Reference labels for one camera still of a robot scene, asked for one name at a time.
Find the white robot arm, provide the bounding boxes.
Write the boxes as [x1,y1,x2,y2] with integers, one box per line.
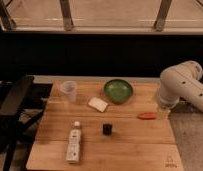
[155,61,203,112]

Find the small black eraser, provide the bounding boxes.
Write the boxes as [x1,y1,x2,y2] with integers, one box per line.
[103,123,113,136]

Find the green bowl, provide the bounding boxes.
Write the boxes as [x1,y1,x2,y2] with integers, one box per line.
[103,79,133,104]

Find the white sponge block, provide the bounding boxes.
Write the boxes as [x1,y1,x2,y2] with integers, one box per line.
[88,97,108,112]

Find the clear plastic cup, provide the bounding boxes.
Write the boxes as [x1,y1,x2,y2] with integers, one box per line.
[60,81,77,102]

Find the orange red marker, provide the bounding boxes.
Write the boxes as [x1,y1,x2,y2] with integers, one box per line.
[138,113,156,120]

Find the white plastic bottle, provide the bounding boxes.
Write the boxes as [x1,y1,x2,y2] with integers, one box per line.
[66,121,82,163]

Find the black office chair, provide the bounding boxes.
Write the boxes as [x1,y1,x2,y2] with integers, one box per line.
[0,76,52,171]

